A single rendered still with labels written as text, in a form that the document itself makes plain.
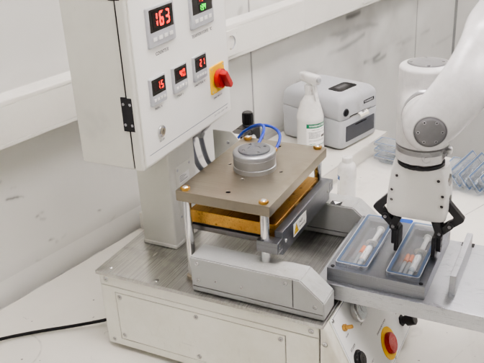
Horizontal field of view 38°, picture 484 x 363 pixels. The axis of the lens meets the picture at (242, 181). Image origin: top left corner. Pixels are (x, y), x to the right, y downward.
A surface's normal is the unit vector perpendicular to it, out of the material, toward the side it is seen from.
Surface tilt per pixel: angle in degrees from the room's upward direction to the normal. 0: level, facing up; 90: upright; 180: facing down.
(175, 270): 0
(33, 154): 90
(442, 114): 86
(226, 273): 90
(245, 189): 0
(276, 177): 0
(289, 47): 90
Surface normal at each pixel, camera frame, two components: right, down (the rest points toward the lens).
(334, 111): -0.68, 0.30
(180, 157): 0.90, 0.14
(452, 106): -0.14, 0.37
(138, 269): -0.05, -0.91
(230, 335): -0.44, 0.40
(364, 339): 0.79, -0.25
